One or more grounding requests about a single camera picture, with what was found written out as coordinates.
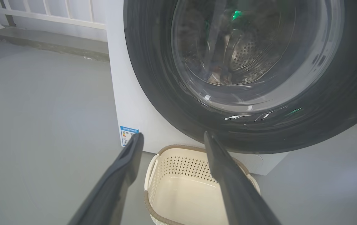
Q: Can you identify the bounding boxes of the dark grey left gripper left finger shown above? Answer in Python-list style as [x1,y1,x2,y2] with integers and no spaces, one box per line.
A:
[68,133,144,225]

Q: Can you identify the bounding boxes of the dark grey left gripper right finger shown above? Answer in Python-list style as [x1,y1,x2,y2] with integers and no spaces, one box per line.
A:
[204,131,282,225]

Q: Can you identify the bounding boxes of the dark round washer door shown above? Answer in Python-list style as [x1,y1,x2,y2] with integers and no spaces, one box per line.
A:
[124,0,357,154]

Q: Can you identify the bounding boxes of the white front-load washing machine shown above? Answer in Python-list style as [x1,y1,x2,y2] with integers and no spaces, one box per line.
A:
[105,0,357,175]

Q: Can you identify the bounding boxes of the round filter cover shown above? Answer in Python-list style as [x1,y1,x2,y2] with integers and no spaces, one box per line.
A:
[229,152,264,174]

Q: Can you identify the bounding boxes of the blue energy label sticker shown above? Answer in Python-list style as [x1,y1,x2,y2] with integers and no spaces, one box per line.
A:
[120,126,139,147]

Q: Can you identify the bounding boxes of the cream perforated laundry basket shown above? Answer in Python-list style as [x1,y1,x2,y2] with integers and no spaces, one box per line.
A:
[143,144,261,225]

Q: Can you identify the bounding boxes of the white railing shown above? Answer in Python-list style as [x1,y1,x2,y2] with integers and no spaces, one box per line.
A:
[0,0,107,30]

